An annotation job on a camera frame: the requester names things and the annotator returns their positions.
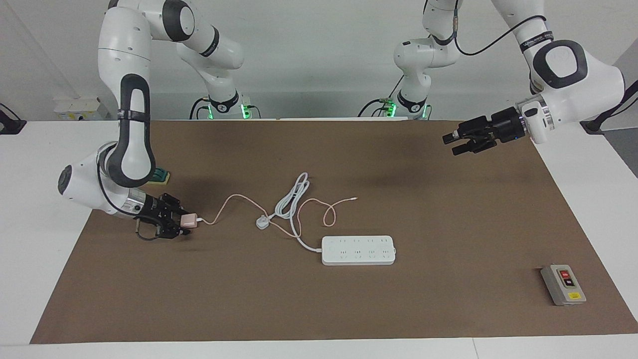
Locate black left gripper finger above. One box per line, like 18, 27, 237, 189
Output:
452, 138, 498, 157
442, 115, 494, 146

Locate pink charging cable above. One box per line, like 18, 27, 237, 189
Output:
198, 194, 359, 239

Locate white power strip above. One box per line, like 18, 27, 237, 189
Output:
321, 235, 397, 266

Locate black stand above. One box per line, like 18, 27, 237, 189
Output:
580, 80, 638, 136

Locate white background box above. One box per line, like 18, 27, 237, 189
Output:
53, 96, 103, 122

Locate brown table mat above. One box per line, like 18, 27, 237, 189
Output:
30, 119, 638, 345

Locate black clamp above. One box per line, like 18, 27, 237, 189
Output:
0, 102, 27, 136

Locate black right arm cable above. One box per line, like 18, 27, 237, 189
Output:
97, 160, 161, 243

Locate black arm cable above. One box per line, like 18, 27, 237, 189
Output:
97, 160, 161, 243
451, 0, 548, 57

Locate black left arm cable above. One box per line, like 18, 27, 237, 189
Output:
451, 0, 548, 57

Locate white power cord with plug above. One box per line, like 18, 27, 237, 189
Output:
256, 173, 323, 252

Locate black base cable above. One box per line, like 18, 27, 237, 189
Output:
189, 97, 213, 121
357, 75, 400, 119

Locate grey on-off switch box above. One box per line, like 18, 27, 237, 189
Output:
540, 264, 587, 307

